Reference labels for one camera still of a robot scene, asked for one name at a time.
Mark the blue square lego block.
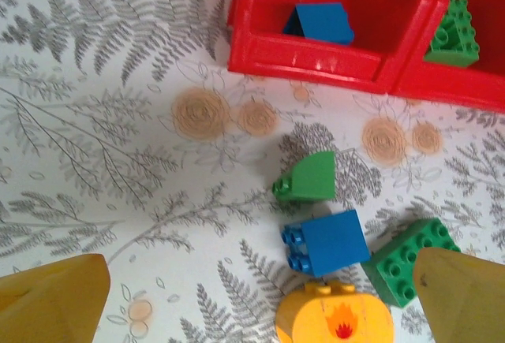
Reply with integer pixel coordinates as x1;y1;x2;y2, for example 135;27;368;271
280;209;372;280

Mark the yellow round flame lego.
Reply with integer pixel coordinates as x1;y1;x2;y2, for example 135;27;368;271
275;279;395;343

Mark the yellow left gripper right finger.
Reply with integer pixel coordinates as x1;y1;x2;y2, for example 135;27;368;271
413;247;505;343

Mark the blue lego brick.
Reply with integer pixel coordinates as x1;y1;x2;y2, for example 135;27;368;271
282;2;355;47

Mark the green sloped lego brick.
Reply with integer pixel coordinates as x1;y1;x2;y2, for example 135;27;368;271
271;151;337;204

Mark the red plastic storage bin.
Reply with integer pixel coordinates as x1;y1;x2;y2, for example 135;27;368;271
390;0;505;114
227;0;451;95

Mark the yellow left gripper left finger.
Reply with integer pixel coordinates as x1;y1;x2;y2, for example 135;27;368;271
0;253;110;343

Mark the green flat lego brick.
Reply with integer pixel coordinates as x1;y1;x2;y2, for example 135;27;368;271
361;218;462;308

